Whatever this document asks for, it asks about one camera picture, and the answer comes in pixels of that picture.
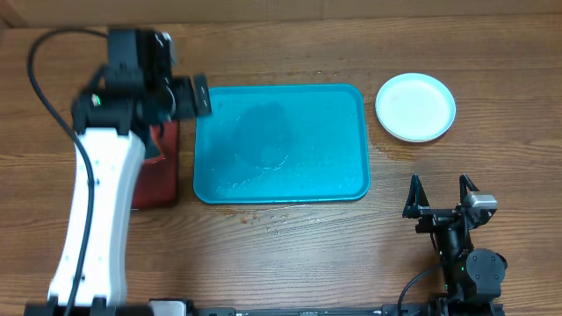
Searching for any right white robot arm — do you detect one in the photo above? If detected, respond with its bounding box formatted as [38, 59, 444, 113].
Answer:
[395, 174, 508, 315]

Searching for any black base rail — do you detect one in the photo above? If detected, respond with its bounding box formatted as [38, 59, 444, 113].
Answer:
[148, 298, 505, 316]

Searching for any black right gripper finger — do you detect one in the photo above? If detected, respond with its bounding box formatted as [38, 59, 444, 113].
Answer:
[459, 173, 479, 196]
[402, 174, 429, 219]

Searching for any dark red tray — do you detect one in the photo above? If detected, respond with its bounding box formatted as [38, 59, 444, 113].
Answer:
[132, 121, 179, 210]

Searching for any red green sponge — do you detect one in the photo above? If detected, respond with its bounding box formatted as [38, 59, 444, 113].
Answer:
[144, 126, 162, 164]

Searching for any teal plastic tray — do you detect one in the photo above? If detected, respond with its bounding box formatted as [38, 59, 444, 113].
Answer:
[193, 83, 371, 205]

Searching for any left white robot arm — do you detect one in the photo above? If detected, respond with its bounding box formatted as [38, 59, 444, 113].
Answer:
[25, 28, 212, 316]

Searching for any light blue plate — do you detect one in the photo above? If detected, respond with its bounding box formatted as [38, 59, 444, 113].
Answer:
[374, 73, 457, 143]

